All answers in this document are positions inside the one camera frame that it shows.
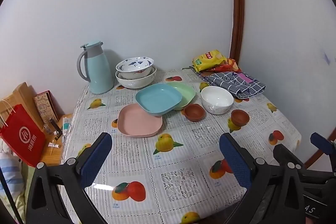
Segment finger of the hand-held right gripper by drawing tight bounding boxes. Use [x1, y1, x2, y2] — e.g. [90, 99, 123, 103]
[310, 132, 336, 172]
[273, 143, 336, 182]

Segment plain white bowl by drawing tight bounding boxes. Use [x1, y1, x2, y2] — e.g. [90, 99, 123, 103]
[201, 86, 234, 115]

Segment fruit print tablecloth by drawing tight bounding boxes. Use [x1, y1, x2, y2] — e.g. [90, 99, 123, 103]
[60, 67, 302, 224]

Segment white and teal tube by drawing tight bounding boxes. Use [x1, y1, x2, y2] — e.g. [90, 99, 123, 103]
[62, 117, 72, 135]

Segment red paper bag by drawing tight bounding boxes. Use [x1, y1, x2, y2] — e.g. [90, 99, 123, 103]
[0, 101, 46, 168]

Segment yellow snack bag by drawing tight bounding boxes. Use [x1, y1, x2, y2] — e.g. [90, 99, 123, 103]
[192, 50, 227, 73]

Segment pink square plate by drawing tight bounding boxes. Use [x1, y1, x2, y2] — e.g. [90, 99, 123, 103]
[117, 104, 164, 138]

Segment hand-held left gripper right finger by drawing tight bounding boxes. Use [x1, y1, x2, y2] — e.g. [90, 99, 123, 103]
[219, 132, 306, 224]

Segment cardboard boxes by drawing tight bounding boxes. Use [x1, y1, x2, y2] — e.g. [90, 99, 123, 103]
[0, 82, 44, 130]

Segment grey checked cloth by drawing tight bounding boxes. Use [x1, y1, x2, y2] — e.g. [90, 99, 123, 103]
[182, 66, 266, 101]

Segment blue square plate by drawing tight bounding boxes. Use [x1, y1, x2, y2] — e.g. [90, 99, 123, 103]
[135, 83, 182, 117]

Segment brown wooden door frame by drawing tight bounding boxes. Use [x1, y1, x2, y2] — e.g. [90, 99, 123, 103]
[229, 0, 246, 62]

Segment pastel bedding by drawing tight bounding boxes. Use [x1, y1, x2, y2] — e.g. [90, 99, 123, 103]
[0, 145, 32, 224]

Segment patterned brown box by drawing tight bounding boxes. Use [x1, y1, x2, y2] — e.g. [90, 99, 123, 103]
[34, 90, 59, 126]

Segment black nail clipper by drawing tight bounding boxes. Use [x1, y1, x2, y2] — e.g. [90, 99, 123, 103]
[50, 119, 63, 142]

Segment red snack bag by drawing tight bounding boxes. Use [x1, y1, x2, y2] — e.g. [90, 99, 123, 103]
[207, 59, 242, 73]

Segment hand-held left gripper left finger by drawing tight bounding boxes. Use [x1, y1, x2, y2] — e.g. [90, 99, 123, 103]
[25, 132, 113, 224]

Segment brown wooden skirting board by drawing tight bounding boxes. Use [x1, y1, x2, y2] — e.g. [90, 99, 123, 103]
[304, 126, 336, 169]

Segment blue patterned white bowl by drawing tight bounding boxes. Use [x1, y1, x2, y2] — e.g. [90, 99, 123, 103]
[116, 56, 154, 80]

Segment large white serving bowl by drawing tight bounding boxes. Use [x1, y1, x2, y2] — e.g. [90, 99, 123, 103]
[115, 67, 157, 89]

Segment wooden side table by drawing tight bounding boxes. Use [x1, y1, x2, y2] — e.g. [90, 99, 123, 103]
[37, 113, 73, 165]

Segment small brown clay bowl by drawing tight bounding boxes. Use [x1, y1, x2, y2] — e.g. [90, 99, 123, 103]
[183, 104, 205, 122]
[231, 109, 251, 127]

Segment light blue thermos jug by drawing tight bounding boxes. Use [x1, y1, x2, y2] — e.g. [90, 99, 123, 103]
[77, 41, 114, 94]

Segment green square plate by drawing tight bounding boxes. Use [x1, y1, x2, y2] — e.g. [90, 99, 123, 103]
[167, 82, 196, 111]

